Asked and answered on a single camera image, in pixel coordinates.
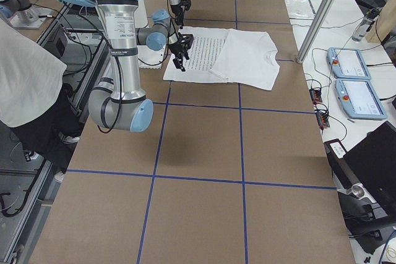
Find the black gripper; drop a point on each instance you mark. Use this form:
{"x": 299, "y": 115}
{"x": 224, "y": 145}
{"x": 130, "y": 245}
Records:
{"x": 175, "y": 49}
{"x": 179, "y": 11}

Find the white printed t-shirt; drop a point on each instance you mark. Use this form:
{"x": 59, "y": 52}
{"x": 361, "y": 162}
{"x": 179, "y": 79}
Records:
{"x": 221, "y": 55}

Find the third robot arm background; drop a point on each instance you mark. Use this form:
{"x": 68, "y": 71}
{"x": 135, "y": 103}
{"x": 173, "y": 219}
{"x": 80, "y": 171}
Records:
{"x": 21, "y": 14}

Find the clear plastic sheet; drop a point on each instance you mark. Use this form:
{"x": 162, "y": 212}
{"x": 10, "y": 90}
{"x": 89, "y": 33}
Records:
{"x": 300, "y": 9}

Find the orange circuit board far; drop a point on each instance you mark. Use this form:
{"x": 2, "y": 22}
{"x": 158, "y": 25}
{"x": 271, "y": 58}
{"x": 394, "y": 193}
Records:
{"x": 316, "y": 95}

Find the orange circuit board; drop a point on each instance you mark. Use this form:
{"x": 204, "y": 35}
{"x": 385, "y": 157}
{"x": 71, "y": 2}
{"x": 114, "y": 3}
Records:
{"x": 316, "y": 95}
{"x": 322, "y": 119}

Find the standing person white shirt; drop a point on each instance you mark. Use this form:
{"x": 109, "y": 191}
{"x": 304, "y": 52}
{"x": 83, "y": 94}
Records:
{"x": 33, "y": 103}

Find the orange circuit board near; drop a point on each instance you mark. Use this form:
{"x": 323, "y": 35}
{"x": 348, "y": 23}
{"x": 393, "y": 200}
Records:
{"x": 322, "y": 119}

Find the upper blue teach pendant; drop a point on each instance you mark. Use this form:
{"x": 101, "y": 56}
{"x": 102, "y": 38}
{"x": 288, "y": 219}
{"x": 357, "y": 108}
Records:
{"x": 347, "y": 63}

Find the blue teach pendant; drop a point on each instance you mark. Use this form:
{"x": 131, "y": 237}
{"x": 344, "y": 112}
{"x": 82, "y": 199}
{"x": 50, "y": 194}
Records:
{"x": 359, "y": 99}
{"x": 347, "y": 63}

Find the lower blue teach pendant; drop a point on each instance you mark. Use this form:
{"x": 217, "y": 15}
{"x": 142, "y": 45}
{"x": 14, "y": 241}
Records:
{"x": 359, "y": 99}

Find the water bottle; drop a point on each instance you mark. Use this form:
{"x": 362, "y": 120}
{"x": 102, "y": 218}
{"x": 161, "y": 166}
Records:
{"x": 365, "y": 24}

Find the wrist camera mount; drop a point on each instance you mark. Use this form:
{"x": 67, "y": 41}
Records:
{"x": 186, "y": 40}
{"x": 185, "y": 4}

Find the white camera pole with base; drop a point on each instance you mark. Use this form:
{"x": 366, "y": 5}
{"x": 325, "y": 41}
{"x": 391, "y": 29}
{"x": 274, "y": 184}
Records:
{"x": 150, "y": 54}

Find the aluminium frame post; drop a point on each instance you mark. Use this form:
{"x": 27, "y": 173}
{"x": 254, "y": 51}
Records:
{"x": 313, "y": 31}

